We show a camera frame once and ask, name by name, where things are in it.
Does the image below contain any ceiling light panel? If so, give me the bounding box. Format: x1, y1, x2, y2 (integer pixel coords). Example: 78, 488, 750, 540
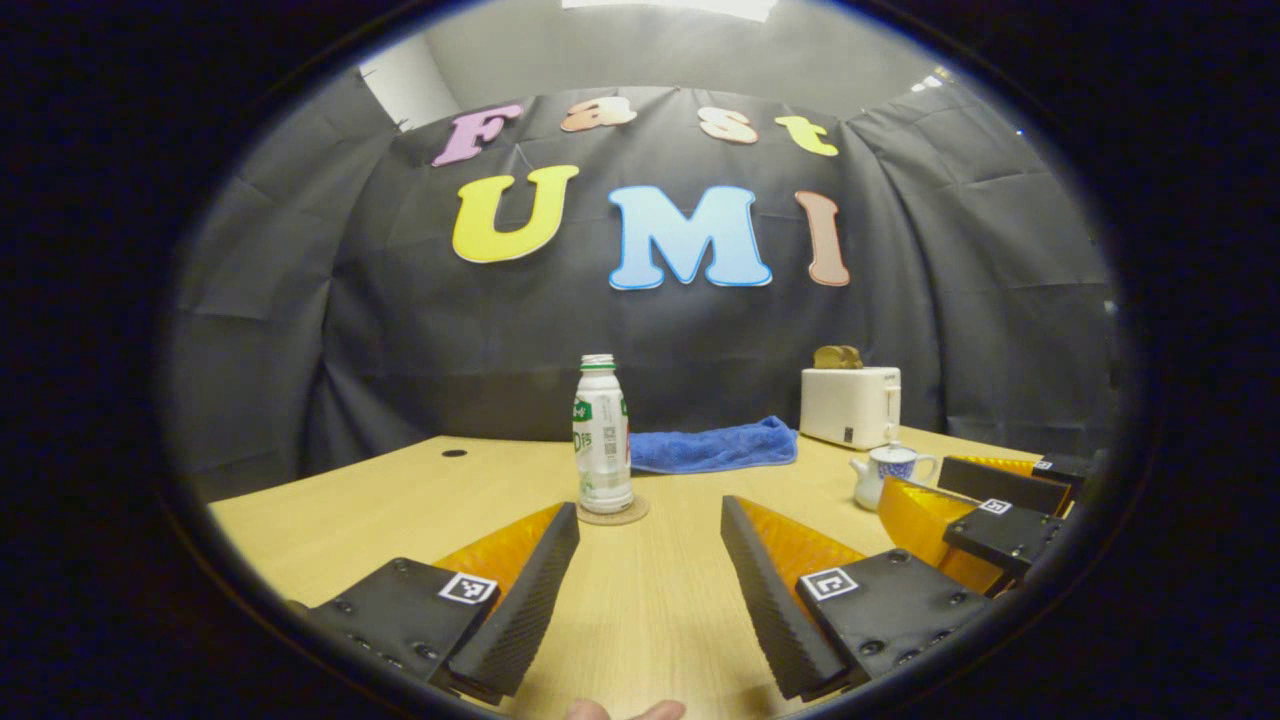
560, 0, 776, 21

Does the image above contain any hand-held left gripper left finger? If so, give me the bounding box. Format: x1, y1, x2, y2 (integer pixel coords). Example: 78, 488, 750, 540
290, 502, 581, 706

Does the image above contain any blue towel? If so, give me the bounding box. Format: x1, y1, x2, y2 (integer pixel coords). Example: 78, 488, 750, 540
628, 416, 799, 475

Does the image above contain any white toaster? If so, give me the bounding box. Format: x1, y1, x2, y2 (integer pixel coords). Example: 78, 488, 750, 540
800, 366, 903, 451

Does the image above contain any black backdrop cloth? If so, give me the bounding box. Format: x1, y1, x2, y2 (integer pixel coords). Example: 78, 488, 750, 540
170, 75, 1121, 496

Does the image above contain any white plastic water bottle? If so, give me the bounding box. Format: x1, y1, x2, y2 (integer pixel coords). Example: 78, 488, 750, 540
572, 353, 635, 515

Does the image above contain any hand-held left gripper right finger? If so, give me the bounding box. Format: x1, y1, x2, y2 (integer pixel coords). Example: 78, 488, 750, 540
720, 495, 996, 701

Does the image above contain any white blue-flowered teacup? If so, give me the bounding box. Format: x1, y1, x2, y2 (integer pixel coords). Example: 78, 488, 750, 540
850, 455, 941, 512

